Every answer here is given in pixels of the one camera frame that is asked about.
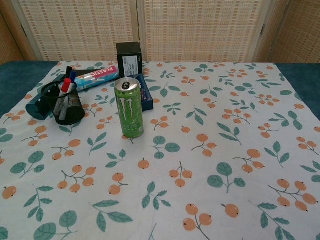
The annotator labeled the red cap marker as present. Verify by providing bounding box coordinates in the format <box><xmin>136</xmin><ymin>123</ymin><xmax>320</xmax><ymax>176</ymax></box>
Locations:
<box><xmin>53</xmin><ymin>77</ymin><xmax>73</xmax><ymax>119</ymax></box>

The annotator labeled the black mesh pen holder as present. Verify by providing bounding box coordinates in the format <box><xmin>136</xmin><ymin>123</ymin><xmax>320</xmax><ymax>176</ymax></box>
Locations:
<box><xmin>40</xmin><ymin>80</ymin><xmax>86</xmax><ymax>126</ymax></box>

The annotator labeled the dark blue small box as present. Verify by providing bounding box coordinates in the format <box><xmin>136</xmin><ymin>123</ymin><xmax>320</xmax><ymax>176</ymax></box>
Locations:
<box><xmin>126</xmin><ymin>73</ymin><xmax>154</xmax><ymax>111</ymax></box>

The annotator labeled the green Monster energy can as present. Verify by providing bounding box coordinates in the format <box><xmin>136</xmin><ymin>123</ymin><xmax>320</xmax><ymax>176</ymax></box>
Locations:
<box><xmin>114</xmin><ymin>77</ymin><xmax>145</xmax><ymax>138</ymax></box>

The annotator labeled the floral fruit print tablecloth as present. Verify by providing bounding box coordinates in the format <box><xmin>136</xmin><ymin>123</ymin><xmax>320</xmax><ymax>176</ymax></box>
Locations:
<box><xmin>0</xmin><ymin>60</ymin><xmax>320</xmax><ymax>240</ymax></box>

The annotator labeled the pink blue plastic wrap box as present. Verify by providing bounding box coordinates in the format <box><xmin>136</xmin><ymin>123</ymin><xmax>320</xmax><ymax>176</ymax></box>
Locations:
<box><xmin>74</xmin><ymin>65</ymin><xmax>120</xmax><ymax>93</ymax></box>

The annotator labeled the black cardboard box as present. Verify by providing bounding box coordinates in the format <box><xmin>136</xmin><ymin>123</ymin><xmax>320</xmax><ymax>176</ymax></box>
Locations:
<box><xmin>115</xmin><ymin>42</ymin><xmax>144</xmax><ymax>79</ymax></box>

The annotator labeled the flat black box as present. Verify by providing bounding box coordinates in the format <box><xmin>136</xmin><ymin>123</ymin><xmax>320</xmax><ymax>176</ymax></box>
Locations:
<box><xmin>72</xmin><ymin>69</ymin><xmax>94</xmax><ymax>76</ymax></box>

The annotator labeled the woven bamboo screen panel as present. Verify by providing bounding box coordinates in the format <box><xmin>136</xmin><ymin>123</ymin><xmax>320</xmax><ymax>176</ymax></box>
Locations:
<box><xmin>254</xmin><ymin>0</ymin><xmax>320</xmax><ymax>64</ymax></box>
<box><xmin>9</xmin><ymin>0</ymin><xmax>140</xmax><ymax>62</ymax></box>
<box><xmin>137</xmin><ymin>0</ymin><xmax>274</xmax><ymax>63</ymax></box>
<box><xmin>0</xmin><ymin>0</ymin><xmax>37</xmax><ymax>65</ymax></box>

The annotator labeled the long teal box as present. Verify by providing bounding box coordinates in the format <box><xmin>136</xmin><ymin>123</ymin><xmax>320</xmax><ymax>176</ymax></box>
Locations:
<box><xmin>25</xmin><ymin>74</ymin><xmax>71</xmax><ymax>121</ymax></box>

